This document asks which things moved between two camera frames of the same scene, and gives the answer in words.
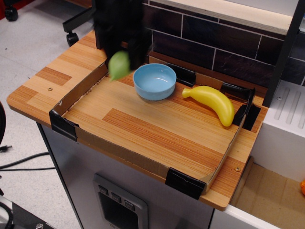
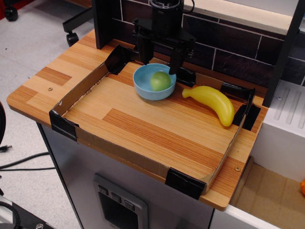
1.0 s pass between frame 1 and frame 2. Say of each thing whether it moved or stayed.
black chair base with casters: stayed
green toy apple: moved
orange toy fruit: stayed
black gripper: moved
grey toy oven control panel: stayed
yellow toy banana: stayed
